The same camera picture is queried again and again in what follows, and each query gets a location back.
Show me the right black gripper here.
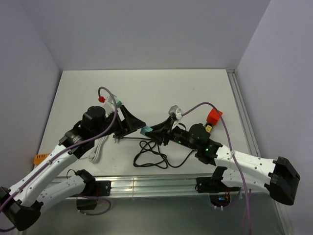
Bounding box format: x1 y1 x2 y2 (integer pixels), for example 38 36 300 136
145 116 198 150

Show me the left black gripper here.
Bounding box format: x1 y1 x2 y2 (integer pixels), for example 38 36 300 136
92 105 145 140

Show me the light blue plug adapter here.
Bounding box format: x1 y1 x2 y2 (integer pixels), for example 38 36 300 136
140 126 153 136

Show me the yellow plug adapter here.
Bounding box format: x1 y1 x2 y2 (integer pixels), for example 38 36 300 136
205 125 212 133

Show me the red cube plug adapter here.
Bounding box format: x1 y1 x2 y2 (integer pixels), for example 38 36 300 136
206 108 223 126

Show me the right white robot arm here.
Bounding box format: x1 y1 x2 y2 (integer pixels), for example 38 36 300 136
141 118 300 206

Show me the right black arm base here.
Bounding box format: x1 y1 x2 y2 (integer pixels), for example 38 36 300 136
195 177 241 210

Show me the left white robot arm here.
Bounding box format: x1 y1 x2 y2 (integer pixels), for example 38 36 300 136
0 105 146 231

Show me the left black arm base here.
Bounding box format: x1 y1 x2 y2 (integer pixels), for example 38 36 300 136
76 181 112 214

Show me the green plug adapter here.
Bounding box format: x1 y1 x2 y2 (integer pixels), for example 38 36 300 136
115 98 123 108

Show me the green power strip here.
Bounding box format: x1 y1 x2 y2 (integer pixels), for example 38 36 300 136
204 123 214 134

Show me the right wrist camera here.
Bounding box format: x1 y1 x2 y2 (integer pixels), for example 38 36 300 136
168 105 182 129

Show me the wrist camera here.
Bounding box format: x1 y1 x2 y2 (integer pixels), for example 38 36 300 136
168 105 182 129
98 95 118 115

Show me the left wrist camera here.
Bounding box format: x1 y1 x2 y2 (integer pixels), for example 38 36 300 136
98 95 118 115

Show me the black power cord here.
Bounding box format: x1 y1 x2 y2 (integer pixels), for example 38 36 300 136
112 136 196 169

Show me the white coiled cable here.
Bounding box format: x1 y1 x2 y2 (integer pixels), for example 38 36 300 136
87 136 110 164

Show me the aluminium mounting rail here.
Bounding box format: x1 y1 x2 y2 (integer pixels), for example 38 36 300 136
52 174 247 199

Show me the aluminium side frame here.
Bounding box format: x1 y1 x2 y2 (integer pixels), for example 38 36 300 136
226 69 294 235

